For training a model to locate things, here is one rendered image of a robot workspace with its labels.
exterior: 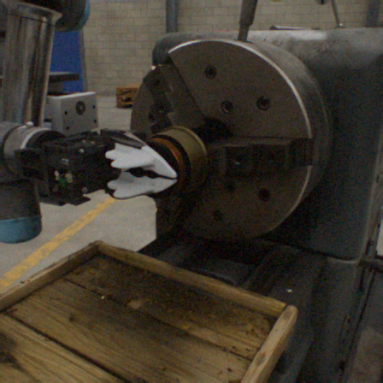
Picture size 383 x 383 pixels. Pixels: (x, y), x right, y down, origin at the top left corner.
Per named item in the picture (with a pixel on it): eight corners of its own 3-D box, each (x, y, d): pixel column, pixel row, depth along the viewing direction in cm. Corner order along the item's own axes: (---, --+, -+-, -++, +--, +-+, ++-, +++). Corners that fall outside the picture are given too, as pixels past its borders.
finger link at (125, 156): (150, 190, 41) (88, 175, 46) (181, 175, 46) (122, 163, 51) (149, 162, 40) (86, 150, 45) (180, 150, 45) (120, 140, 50)
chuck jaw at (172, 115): (197, 133, 64) (162, 71, 64) (219, 119, 61) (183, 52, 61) (156, 148, 55) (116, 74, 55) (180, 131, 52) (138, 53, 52)
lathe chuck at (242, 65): (150, 186, 80) (171, 24, 67) (296, 250, 67) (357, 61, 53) (121, 200, 73) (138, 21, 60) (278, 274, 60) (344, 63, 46)
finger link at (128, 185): (150, 216, 42) (91, 199, 47) (181, 200, 47) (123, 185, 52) (150, 190, 41) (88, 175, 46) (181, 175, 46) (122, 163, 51)
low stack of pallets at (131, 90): (135, 101, 947) (135, 82, 933) (169, 102, 928) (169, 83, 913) (114, 108, 833) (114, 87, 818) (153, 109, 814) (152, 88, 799)
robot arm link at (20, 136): (51, 168, 61) (44, 117, 59) (71, 173, 59) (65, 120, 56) (8, 181, 56) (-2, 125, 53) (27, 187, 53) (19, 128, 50)
